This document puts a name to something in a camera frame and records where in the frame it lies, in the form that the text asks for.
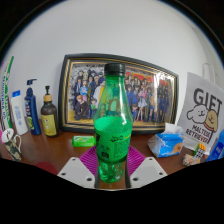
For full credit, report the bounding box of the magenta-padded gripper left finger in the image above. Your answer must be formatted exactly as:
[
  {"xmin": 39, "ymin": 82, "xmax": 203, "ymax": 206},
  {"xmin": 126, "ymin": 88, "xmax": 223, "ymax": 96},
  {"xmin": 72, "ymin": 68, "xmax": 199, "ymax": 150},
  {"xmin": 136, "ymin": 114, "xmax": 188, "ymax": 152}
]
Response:
[{"xmin": 57, "ymin": 145, "xmax": 101, "ymax": 190}]

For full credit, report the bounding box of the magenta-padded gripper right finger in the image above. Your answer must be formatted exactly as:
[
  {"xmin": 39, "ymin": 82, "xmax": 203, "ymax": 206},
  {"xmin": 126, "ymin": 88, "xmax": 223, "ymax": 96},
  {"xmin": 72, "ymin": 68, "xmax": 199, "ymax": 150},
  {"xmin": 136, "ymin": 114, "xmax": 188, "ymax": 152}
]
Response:
[{"xmin": 124, "ymin": 145, "xmax": 168, "ymax": 190}]

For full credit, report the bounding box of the green plastic drink bottle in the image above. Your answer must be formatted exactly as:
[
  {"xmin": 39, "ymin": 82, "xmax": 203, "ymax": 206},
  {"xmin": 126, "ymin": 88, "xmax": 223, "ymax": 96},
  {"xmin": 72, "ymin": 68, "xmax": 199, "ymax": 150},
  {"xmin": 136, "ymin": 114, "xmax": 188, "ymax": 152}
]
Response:
[{"xmin": 93, "ymin": 62, "xmax": 134, "ymax": 184}]

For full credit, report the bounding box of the small green packet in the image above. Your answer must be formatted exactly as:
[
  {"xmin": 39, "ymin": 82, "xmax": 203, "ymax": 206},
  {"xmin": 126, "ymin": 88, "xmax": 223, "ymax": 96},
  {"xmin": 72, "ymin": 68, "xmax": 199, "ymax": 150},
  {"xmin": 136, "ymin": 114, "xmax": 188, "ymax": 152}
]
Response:
[{"xmin": 71, "ymin": 135, "xmax": 97, "ymax": 148}]

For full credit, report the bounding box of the blue tissue pack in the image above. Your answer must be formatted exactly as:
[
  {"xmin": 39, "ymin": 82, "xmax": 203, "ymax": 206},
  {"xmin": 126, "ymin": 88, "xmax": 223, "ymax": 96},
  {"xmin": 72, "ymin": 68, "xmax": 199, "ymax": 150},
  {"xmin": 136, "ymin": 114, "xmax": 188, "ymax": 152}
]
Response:
[{"xmin": 147, "ymin": 122, "xmax": 186, "ymax": 159}]

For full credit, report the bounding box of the small patterned pouch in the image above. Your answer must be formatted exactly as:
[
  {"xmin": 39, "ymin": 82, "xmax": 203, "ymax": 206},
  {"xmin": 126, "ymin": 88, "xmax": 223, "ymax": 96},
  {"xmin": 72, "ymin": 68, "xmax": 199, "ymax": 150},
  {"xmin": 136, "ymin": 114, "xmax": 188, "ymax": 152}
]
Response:
[{"xmin": 181, "ymin": 153, "xmax": 201, "ymax": 167}]

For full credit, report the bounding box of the small colourful puzzle cube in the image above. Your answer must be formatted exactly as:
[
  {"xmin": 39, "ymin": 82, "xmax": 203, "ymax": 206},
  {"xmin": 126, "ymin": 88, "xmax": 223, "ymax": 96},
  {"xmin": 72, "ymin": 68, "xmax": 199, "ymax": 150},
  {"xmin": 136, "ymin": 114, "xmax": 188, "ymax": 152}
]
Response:
[{"xmin": 193, "ymin": 143, "xmax": 207, "ymax": 160}]

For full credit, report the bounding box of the brown pump bottle yellow label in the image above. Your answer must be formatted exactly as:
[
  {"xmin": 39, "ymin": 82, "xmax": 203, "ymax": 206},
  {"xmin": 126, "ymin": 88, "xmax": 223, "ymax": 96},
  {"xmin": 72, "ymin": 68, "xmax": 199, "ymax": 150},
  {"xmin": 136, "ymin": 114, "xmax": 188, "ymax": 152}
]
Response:
[{"xmin": 40, "ymin": 85, "xmax": 60, "ymax": 138}]

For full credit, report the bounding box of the camouflage mug with white inside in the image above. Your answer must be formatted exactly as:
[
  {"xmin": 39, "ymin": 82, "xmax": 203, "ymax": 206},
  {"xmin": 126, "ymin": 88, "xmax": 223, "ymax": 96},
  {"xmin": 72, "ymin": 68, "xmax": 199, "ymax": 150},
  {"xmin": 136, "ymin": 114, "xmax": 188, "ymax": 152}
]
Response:
[{"xmin": 0, "ymin": 127, "xmax": 23, "ymax": 163}]

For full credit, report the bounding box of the blue detergent bottle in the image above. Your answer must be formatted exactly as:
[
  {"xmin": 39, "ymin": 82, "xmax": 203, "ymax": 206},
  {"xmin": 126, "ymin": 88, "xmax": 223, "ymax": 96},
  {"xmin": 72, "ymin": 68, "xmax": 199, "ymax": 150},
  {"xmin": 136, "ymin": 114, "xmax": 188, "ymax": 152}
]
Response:
[{"xmin": 205, "ymin": 129, "xmax": 224, "ymax": 163}]

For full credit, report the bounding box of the dark blue pump bottle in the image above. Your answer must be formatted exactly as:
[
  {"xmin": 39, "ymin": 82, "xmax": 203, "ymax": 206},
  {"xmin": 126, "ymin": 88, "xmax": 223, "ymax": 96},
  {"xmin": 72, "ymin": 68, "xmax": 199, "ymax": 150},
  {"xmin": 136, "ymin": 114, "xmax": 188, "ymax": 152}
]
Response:
[{"xmin": 23, "ymin": 78, "xmax": 42, "ymax": 136}]

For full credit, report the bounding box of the black-framed group picture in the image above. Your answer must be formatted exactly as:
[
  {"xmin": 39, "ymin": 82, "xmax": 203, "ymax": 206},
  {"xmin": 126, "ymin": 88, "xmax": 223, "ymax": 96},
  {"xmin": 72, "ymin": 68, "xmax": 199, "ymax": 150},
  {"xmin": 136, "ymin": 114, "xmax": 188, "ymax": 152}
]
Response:
[{"xmin": 58, "ymin": 53, "xmax": 180, "ymax": 135}]

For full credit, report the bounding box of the white paper gift bag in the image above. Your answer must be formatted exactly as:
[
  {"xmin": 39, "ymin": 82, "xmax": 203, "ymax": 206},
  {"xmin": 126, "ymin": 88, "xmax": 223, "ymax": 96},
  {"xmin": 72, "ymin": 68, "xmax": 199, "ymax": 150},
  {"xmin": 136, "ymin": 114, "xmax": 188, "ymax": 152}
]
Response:
[{"xmin": 176, "ymin": 63, "xmax": 224, "ymax": 155}]

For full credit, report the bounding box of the white bottle with blue cap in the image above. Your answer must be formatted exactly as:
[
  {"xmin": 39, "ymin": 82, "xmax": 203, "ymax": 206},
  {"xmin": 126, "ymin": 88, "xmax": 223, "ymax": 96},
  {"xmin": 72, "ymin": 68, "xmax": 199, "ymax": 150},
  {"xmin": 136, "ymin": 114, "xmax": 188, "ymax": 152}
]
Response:
[{"xmin": 10, "ymin": 89, "xmax": 30, "ymax": 136}]

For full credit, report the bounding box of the long white and green box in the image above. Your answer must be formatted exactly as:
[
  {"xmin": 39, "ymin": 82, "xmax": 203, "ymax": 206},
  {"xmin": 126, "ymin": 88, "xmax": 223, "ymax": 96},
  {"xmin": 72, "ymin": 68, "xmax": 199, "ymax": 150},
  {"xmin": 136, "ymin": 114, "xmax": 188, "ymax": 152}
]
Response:
[{"xmin": 0, "ymin": 55, "xmax": 15, "ymax": 133}]

